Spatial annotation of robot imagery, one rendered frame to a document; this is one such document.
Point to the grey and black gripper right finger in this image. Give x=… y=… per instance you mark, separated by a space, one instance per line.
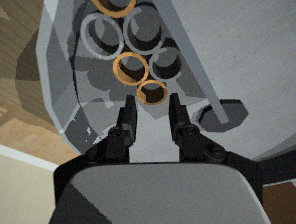
x=195 y=147

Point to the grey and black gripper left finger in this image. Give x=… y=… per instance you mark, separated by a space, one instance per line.
x=112 y=149

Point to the bronze bushing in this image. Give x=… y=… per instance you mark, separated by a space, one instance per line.
x=130 y=77
x=152 y=97
x=111 y=10

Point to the grey metal ring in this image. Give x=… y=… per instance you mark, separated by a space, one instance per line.
x=92 y=42
x=136 y=45
x=169 y=73

